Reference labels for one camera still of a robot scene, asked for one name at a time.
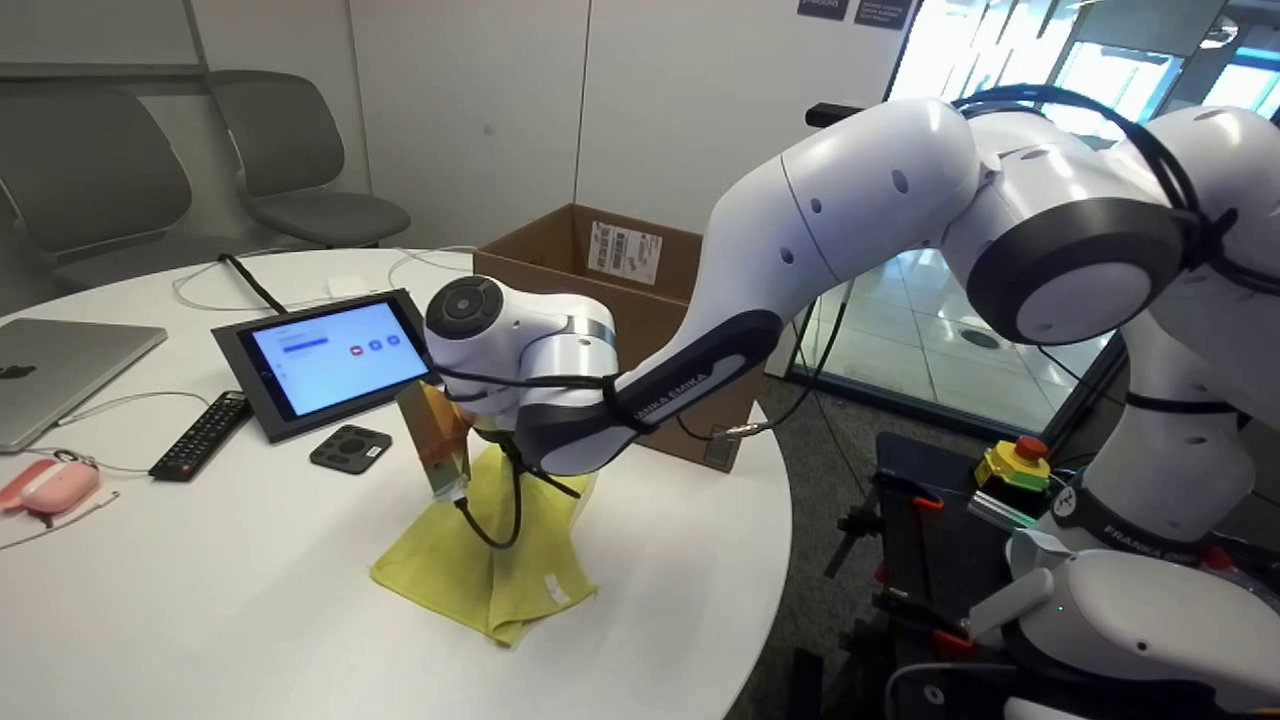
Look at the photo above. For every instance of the black remote control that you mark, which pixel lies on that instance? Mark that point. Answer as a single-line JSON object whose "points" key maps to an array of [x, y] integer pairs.
{"points": [[201, 439]]}

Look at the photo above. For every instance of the white curved plastic housing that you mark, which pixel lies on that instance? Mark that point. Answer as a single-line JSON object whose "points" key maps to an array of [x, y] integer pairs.
{"points": [[1161, 615]]}

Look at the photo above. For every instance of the black tablet with blue screen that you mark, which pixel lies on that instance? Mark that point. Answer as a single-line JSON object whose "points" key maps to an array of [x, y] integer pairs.
{"points": [[334, 361]]}

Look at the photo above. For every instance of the black equipment cart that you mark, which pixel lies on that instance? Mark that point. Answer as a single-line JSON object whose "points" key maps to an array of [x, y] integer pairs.
{"points": [[905, 534]]}

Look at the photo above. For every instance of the yellow red emergency stop button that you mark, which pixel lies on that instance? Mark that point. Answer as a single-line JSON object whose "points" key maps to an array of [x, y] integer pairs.
{"points": [[1014, 464]]}

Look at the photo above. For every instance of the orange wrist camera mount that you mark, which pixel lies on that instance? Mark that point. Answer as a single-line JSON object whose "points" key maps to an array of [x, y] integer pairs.
{"points": [[438, 443]]}

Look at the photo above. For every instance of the silver closed laptop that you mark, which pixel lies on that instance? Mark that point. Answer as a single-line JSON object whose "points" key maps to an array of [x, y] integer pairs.
{"points": [[64, 373]]}

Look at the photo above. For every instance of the grey office chair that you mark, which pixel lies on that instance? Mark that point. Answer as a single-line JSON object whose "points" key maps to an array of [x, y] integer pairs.
{"points": [[284, 134], [94, 175]]}

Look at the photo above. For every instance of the pink computer mouse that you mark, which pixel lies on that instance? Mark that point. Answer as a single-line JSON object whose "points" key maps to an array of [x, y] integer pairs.
{"points": [[50, 484]]}

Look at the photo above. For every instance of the brown cardboard box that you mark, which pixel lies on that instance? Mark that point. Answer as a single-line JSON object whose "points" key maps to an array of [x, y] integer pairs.
{"points": [[534, 254]]}

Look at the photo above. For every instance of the yellow towel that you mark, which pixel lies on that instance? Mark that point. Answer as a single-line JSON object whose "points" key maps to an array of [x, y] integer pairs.
{"points": [[523, 575]]}

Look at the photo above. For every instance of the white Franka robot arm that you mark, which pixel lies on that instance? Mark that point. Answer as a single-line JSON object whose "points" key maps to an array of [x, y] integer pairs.
{"points": [[852, 201]]}

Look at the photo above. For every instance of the small black square device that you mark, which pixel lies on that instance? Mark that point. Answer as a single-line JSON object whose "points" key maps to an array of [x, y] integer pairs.
{"points": [[351, 449]]}

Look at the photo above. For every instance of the dark wall poster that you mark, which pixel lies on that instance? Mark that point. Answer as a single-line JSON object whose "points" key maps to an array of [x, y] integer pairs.
{"points": [[826, 4], [882, 8]]}

